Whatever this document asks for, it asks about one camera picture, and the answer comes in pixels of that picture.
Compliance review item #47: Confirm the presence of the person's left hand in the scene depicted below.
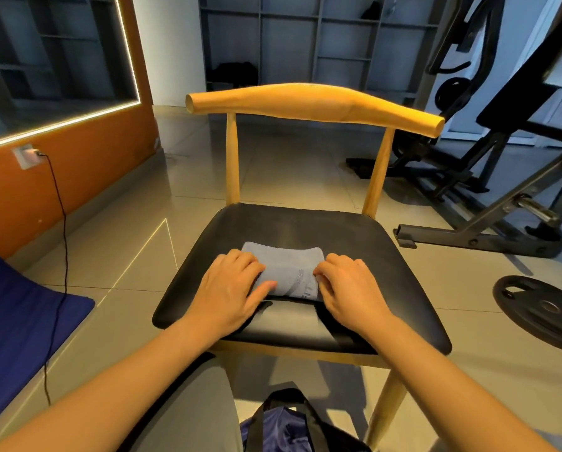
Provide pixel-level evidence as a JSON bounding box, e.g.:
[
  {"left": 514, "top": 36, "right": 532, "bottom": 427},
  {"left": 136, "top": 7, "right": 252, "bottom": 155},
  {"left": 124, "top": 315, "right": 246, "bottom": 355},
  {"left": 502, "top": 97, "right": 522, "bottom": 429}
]
[{"left": 182, "top": 248, "right": 278, "bottom": 340}]

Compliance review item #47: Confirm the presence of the person's right hand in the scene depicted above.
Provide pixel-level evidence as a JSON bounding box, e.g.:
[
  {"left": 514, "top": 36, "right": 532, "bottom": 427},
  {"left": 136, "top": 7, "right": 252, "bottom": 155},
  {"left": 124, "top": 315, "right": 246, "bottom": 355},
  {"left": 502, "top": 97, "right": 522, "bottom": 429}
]
[{"left": 313, "top": 253, "right": 396, "bottom": 340}]

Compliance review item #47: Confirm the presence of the single blue-grey towel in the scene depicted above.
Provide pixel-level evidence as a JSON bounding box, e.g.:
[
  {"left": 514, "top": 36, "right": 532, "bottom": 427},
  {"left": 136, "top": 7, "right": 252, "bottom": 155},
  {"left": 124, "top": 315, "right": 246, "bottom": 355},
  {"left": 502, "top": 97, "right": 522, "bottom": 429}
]
[{"left": 241, "top": 242, "right": 325, "bottom": 302}]

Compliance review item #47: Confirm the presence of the navy blue bag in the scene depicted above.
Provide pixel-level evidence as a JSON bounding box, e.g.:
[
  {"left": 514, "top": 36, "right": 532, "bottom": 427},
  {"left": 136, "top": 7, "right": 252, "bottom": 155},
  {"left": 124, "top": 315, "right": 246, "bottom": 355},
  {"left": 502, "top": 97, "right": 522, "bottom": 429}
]
[{"left": 240, "top": 387, "right": 371, "bottom": 452}]

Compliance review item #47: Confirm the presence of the person's right forearm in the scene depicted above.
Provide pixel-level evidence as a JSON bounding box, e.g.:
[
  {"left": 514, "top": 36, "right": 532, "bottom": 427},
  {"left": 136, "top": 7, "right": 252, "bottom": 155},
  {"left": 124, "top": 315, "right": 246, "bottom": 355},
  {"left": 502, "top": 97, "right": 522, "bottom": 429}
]
[{"left": 366, "top": 315, "right": 559, "bottom": 452}]

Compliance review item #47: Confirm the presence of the person's left forearm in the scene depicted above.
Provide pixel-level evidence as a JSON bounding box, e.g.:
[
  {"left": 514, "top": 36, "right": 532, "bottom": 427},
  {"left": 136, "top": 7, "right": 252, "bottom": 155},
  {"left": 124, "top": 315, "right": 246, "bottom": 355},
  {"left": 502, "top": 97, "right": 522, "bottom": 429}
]
[{"left": 0, "top": 320, "right": 216, "bottom": 452}]

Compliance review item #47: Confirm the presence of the person's left leg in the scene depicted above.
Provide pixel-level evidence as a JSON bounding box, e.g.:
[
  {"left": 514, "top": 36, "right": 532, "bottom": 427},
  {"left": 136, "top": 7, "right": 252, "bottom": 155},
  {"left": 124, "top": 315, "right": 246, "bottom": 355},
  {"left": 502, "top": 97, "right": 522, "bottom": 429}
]
[{"left": 119, "top": 351, "right": 244, "bottom": 452}]

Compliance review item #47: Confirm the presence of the black and grey gym machine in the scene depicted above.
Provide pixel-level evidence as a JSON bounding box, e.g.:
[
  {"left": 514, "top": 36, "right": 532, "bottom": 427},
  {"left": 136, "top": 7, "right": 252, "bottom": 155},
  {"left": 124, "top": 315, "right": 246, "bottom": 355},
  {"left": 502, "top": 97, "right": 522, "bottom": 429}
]
[{"left": 347, "top": 0, "right": 562, "bottom": 260}]

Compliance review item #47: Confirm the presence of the loose black weight plate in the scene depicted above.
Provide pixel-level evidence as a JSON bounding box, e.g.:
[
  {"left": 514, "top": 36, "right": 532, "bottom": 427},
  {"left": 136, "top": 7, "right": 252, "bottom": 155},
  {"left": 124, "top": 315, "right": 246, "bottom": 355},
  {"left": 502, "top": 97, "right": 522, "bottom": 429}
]
[{"left": 492, "top": 276, "right": 562, "bottom": 354}]

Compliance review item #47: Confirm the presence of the wooden chair with black seat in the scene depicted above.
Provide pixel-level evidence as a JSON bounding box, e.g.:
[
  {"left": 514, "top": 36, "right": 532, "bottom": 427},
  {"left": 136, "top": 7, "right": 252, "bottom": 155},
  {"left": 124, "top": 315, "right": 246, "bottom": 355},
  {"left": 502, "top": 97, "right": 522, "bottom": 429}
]
[{"left": 152, "top": 82, "right": 453, "bottom": 448}]

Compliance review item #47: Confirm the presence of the dark blue mat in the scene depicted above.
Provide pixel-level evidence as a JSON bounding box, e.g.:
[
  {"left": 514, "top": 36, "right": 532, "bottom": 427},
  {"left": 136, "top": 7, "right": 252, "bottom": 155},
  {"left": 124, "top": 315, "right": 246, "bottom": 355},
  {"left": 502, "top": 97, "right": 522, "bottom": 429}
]
[{"left": 0, "top": 235, "right": 96, "bottom": 437}]

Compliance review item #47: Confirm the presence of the grey shelf unit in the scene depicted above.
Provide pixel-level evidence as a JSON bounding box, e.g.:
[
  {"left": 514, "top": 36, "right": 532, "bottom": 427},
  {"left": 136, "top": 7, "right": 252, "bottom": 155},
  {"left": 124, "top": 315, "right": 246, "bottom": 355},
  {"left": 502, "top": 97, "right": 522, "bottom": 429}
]
[{"left": 198, "top": 0, "right": 452, "bottom": 107}]

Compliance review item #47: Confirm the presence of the black cable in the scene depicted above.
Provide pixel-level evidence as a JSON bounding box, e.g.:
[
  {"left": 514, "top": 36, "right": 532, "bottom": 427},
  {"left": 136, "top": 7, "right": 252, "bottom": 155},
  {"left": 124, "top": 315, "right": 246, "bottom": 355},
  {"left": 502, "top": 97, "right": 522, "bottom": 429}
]
[{"left": 36, "top": 153, "right": 71, "bottom": 406}]

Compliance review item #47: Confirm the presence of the white wall socket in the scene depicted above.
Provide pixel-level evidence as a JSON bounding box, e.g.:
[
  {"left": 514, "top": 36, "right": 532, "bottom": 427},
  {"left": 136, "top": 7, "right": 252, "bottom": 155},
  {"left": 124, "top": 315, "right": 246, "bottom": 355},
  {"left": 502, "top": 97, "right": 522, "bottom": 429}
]
[{"left": 12, "top": 143, "right": 45, "bottom": 171}]

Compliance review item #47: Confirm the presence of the wall mirror with light strip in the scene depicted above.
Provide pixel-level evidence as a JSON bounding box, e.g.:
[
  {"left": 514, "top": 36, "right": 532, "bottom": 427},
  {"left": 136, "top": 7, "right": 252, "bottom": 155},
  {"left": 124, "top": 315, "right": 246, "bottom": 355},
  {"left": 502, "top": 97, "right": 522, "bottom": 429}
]
[{"left": 0, "top": 0, "right": 142, "bottom": 153}]

